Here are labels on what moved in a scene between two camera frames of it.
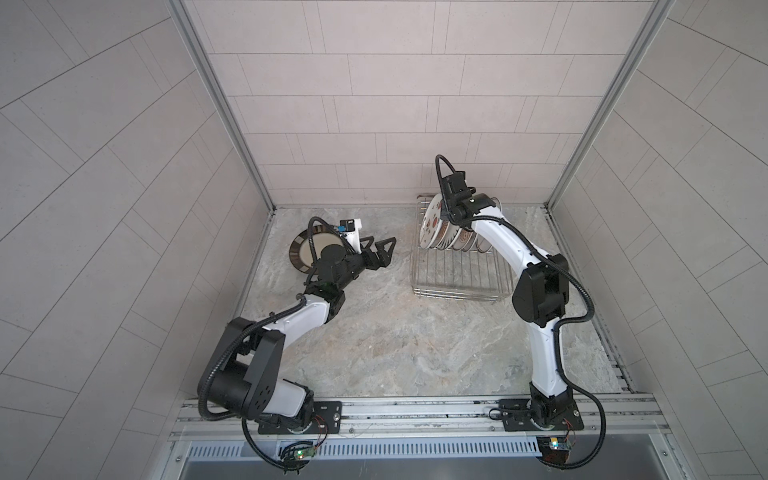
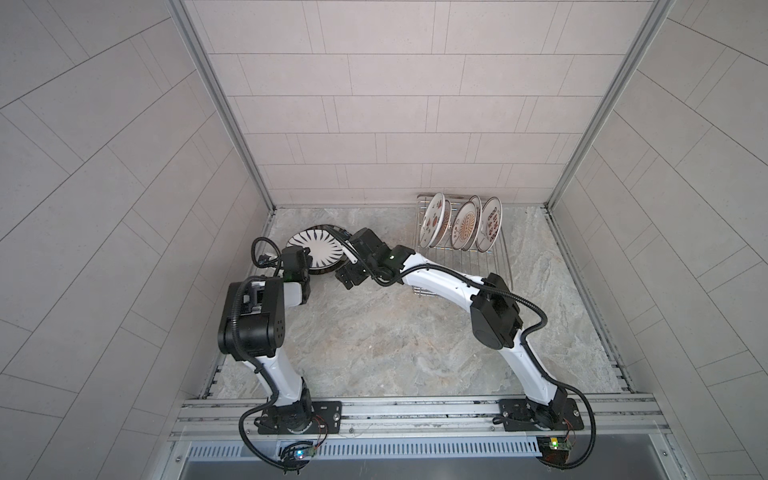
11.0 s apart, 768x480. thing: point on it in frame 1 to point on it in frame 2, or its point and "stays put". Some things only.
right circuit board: [554, 449] stays put
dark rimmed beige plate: [299, 250] stays put
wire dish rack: [456, 274] stays put
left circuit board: [304, 453] stays put
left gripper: [376, 256] to [305, 259]
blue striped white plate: [443, 230] to [326, 250]
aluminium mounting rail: [627, 417] stays put
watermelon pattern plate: [430, 222] stays put
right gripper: [446, 205] to [355, 276]
